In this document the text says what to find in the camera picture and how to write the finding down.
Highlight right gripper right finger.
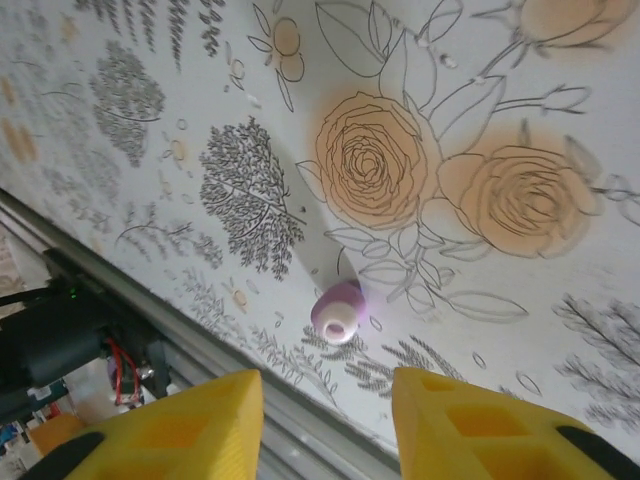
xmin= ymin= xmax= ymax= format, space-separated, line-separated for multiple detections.
xmin=392 ymin=366 xmax=640 ymax=480

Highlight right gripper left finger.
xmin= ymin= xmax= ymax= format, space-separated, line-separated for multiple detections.
xmin=27 ymin=368 xmax=265 ymax=480

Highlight long aluminium base rail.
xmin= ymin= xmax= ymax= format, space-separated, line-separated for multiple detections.
xmin=0 ymin=187 xmax=401 ymax=480

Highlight red wire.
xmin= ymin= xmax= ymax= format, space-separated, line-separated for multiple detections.
xmin=104 ymin=337 xmax=144 ymax=406

